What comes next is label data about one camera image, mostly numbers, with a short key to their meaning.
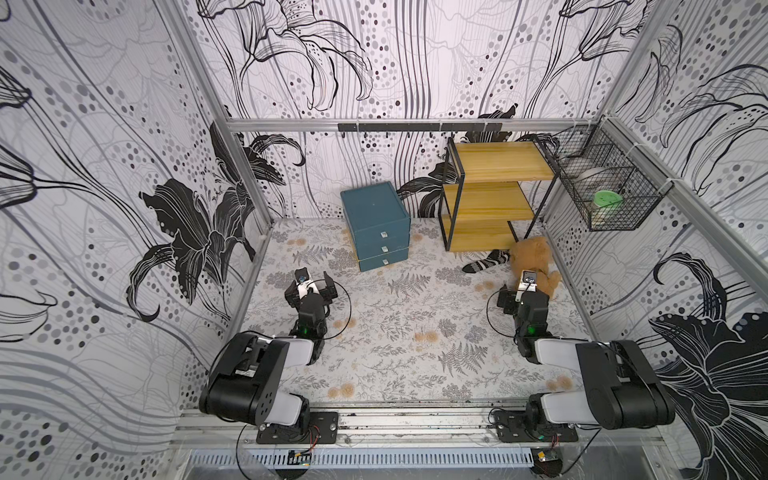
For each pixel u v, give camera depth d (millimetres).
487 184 1004
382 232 910
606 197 793
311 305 716
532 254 948
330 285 822
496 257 1059
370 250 938
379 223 919
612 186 797
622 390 431
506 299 822
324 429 732
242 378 461
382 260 1010
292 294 794
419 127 901
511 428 722
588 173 800
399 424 745
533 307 699
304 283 747
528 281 765
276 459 700
